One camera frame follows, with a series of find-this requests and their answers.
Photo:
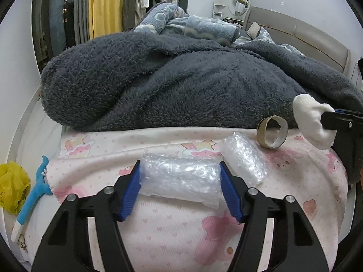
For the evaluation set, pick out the blue shark plush toy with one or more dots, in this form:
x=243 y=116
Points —
x=41 y=188

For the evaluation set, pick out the yellow plastic bag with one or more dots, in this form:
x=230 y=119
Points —
x=14 y=187

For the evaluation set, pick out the dark grey fleece blanket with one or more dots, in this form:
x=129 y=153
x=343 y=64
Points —
x=129 y=81

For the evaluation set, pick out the blue patterned quilt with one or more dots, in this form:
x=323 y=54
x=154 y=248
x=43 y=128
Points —
x=168 y=18

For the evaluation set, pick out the grey curtain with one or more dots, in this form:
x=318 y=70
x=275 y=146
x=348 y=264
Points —
x=81 y=21

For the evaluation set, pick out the glass balcony door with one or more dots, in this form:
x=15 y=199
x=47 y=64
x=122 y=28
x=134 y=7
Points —
x=52 y=23

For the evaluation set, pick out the bubble wrap roll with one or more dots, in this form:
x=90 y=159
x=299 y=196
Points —
x=188 y=179

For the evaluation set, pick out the bubble wrap piece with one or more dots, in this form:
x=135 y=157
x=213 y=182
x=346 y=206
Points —
x=243 y=157

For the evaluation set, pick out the white vanity mirror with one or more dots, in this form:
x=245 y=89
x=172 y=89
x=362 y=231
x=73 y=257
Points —
x=238 y=7

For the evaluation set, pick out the white fluffy sock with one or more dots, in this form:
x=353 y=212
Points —
x=307 y=113

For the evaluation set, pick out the grey bed headboard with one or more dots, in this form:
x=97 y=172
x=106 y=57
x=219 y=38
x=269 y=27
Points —
x=309 y=40

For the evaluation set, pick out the pink patterned blanket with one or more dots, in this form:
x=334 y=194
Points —
x=191 y=229

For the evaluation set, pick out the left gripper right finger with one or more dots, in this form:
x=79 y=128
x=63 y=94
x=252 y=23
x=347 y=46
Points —
x=295 y=245

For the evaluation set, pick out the yellow curtain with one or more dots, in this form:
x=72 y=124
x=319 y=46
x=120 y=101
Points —
x=105 y=17

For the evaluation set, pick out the white vanity table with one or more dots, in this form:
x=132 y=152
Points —
x=221 y=12

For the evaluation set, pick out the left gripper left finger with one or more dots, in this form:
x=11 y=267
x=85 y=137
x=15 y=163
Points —
x=65 y=246

